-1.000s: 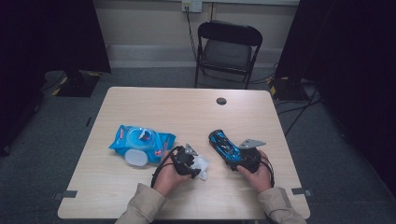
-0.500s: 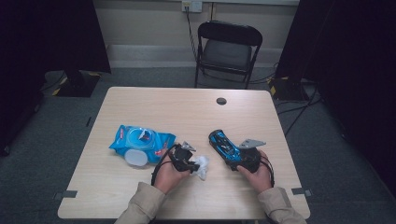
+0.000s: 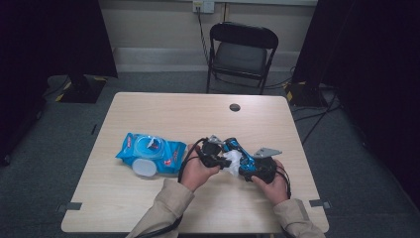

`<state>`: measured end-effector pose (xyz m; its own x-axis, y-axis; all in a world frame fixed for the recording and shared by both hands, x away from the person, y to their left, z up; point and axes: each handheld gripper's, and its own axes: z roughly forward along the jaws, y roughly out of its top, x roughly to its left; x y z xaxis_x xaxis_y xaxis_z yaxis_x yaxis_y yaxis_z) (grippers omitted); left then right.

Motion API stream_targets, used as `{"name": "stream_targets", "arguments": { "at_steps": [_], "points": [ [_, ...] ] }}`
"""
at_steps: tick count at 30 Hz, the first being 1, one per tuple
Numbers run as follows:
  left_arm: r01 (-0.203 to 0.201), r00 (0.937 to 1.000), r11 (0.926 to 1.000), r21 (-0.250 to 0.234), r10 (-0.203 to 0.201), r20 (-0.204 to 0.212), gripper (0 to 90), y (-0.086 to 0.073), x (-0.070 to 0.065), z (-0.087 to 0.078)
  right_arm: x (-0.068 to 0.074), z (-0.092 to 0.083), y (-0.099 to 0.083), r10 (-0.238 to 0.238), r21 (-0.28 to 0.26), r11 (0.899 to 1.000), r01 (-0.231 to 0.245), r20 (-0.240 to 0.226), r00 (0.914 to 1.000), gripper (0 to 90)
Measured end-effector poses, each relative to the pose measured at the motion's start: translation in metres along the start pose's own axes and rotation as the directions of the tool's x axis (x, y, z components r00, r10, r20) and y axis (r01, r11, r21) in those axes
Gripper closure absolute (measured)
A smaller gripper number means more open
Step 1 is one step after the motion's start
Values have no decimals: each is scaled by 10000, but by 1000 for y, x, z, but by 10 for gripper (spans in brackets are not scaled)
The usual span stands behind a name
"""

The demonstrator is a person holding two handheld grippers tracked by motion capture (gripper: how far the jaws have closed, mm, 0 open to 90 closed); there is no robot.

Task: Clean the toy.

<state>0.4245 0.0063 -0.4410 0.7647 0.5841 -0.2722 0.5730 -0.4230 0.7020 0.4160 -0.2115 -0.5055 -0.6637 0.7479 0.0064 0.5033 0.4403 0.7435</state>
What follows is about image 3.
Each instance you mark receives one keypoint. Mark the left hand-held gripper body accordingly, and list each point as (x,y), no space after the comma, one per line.
(211,150)

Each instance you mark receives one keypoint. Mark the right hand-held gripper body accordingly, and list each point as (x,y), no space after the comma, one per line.
(267,170)

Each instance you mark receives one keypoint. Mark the white wet wipe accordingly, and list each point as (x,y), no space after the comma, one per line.
(152,142)
(235,160)

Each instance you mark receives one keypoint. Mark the blue and black toy car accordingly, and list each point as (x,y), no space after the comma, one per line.
(239,148)

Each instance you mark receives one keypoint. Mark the blue wet wipes pack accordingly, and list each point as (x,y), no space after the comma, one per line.
(171,155)

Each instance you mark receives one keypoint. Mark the person's right hand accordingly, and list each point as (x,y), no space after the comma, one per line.
(279,191)

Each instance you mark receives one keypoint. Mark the person's left hand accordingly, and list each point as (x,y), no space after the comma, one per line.
(194,172)

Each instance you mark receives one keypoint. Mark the black stand base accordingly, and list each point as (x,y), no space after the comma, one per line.
(82,92)
(307,95)

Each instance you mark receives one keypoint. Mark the black floor tape strip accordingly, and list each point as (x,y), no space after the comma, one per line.
(94,129)

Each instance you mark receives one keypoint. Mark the black folding chair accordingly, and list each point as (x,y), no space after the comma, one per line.
(242,34)

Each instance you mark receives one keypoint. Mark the dark curtain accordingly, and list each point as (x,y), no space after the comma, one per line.
(379,66)
(49,39)

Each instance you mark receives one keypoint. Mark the white wall socket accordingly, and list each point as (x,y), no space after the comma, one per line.
(207,6)

